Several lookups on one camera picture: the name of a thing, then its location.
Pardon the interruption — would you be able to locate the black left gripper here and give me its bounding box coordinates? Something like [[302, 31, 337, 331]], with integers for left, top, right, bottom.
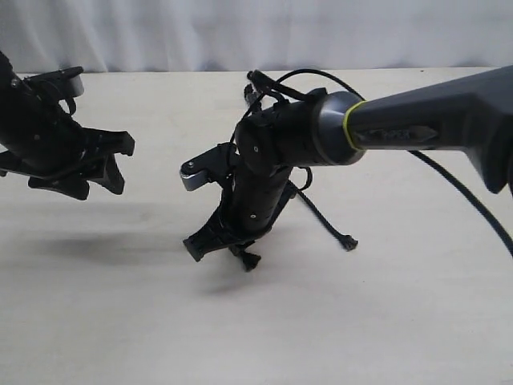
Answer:
[[1, 78, 135, 201]]

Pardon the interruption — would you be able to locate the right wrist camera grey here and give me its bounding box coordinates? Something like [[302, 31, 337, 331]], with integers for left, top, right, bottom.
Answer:
[[180, 142, 238, 192]]

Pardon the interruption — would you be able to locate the white fabric backdrop curtain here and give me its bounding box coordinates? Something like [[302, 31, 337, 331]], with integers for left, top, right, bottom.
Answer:
[[1, 1, 512, 72]]

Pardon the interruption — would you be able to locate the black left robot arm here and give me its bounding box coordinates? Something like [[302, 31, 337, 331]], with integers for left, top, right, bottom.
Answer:
[[1, 55, 135, 201]]

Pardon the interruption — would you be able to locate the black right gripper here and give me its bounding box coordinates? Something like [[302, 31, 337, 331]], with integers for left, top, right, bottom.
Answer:
[[183, 160, 292, 261]]

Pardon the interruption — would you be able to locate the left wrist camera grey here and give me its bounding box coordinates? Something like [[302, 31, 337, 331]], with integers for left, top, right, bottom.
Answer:
[[23, 66, 84, 100]]

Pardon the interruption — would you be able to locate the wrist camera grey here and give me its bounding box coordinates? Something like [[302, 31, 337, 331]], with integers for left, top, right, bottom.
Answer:
[[23, 66, 84, 100], [180, 142, 238, 192]]

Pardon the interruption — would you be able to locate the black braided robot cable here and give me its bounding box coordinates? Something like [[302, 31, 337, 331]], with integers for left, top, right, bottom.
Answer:
[[248, 68, 513, 260]]

